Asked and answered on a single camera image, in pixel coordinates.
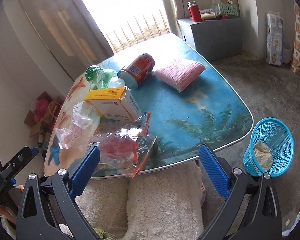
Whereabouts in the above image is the beige cloth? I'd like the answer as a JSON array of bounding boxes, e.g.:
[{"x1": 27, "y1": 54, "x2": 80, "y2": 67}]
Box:
[{"x1": 253, "y1": 141, "x2": 274, "y2": 171}]

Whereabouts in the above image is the clear bag with red contents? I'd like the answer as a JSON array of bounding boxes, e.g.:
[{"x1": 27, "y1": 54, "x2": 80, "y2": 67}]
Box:
[{"x1": 89, "y1": 113, "x2": 157, "y2": 178}]

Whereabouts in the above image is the yellow white cardboard box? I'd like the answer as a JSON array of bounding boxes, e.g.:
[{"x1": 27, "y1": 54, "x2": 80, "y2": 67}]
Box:
[{"x1": 84, "y1": 87, "x2": 142, "y2": 121}]

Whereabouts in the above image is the person's left hand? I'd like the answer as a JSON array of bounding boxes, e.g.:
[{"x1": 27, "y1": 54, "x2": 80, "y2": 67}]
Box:
[{"x1": 0, "y1": 184, "x2": 24, "y2": 225}]

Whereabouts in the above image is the cardboard box with clutter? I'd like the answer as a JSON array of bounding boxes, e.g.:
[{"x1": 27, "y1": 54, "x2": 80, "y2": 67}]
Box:
[{"x1": 24, "y1": 92, "x2": 63, "y2": 148}]

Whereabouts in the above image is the small clear plastic bag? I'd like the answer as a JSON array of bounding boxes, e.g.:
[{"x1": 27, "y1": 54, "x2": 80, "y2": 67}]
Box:
[{"x1": 55, "y1": 101, "x2": 100, "y2": 150}]

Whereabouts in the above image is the blue plastic mesh basket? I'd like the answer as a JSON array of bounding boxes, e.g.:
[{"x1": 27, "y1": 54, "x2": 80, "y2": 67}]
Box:
[{"x1": 243, "y1": 118, "x2": 294, "y2": 177}]

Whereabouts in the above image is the white fluffy blanket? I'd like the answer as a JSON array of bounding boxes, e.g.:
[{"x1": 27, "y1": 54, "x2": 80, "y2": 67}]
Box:
[{"x1": 75, "y1": 162, "x2": 205, "y2": 239}]

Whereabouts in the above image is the green plastic bottle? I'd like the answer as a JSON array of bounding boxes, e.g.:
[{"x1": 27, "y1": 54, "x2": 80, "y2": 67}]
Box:
[{"x1": 85, "y1": 65, "x2": 126, "y2": 89}]

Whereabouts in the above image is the red drink can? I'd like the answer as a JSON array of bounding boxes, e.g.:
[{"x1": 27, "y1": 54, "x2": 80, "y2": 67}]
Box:
[{"x1": 117, "y1": 53, "x2": 155, "y2": 90}]

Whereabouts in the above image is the beige curtain left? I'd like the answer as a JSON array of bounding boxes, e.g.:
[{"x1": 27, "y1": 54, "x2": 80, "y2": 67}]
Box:
[{"x1": 17, "y1": 0, "x2": 114, "y2": 80}]

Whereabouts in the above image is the pink sponge cloth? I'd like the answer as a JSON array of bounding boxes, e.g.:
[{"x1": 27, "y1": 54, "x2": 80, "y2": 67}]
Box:
[{"x1": 154, "y1": 58, "x2": 206, "y2": 93}]

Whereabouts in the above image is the grey cabinet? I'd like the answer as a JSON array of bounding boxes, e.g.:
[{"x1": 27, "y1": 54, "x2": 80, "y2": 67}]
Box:
[{"x1": 178, "y1": 18, "x2": 243, "y2": 62}]

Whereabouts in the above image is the toilet paper roll pack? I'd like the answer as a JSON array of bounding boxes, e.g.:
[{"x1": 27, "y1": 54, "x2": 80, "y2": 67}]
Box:
[{"x1": 267, "y1": 13, "x2": 283, "y2": 66}]

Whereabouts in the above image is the rolled patterned mat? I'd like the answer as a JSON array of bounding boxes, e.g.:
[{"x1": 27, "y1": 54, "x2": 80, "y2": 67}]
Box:
[{"x1": 290, "y1": 2, "x2": 300, "y2": 75}]

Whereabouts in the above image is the green plastic storage basket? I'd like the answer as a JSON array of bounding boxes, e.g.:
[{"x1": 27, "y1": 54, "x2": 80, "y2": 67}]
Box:
[{"x1": 218, "y1": 3, "x2": 239, "y2": 17}]

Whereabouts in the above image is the red thermos bottle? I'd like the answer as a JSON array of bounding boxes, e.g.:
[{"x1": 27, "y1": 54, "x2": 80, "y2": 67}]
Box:
[{"x1": 188, "y1": 1, "x2": 202, "y2": 23}]

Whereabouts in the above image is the clear plastic bottle on cabinet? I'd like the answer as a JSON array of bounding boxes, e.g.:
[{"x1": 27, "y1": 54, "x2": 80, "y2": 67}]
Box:
[{"x1": 211, "y1": 0, "x2": 222, "y2": 15}]

